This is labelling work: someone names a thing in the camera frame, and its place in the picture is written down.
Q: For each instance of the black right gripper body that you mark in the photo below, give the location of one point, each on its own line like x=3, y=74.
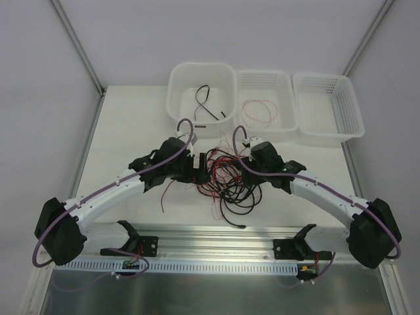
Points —
x=247, y=175

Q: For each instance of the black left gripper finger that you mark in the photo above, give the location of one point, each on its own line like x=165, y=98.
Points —
x=202, y=173
x=188, y=169

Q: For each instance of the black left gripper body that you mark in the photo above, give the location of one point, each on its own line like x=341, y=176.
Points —
x=191, y=168

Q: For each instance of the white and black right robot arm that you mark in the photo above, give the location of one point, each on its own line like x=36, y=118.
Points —
x=369, y=231

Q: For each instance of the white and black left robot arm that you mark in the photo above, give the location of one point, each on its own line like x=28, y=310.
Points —
x=65, y=229

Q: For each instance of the white perforated middle basket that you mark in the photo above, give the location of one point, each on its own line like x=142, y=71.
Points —
x=266, y=105

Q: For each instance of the white perforated basket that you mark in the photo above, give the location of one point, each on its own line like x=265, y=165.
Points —
x=266, y=105
x=329, y=112

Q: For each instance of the white perforated right basket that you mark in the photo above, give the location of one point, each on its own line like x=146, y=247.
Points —
x=329, y=112

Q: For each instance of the white solid plastic tub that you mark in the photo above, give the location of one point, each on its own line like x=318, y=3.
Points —
x=206, y=94

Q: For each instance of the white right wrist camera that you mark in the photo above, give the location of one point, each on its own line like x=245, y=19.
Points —
x=252, y=142

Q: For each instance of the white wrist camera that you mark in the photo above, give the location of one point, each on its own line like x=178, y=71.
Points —
x=252, y=142
x=187, y=137

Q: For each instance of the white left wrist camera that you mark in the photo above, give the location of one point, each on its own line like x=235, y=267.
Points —
x=187, y=137

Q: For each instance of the aluminium mounting rail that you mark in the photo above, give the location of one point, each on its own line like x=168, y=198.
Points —
x=228, y=242

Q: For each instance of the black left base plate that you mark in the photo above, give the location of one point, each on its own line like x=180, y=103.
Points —
x=144, y=246

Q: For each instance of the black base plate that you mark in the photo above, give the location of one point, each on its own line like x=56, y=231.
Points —
x=144, y=246
x=291, y=249

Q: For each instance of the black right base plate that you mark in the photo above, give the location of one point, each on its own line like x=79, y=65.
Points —
x=291, y=249

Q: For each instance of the white slotted cable duct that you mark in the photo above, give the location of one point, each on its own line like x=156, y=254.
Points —
x=182, y=267

